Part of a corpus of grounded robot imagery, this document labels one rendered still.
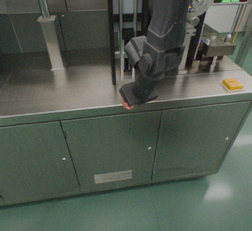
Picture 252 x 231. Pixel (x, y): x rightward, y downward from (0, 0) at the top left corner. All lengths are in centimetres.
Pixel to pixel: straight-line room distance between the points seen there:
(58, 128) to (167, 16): 77
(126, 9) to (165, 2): 52
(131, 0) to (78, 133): 65
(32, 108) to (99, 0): 74
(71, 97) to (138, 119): 34
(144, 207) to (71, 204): 53
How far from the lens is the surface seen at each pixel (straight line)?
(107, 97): 91
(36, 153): 116
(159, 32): 39
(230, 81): 111
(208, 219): 164
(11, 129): 105
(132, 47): 51
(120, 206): 158
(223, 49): 122
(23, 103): 99
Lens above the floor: 146
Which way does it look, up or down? 40 degrees down
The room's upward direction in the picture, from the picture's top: straight up
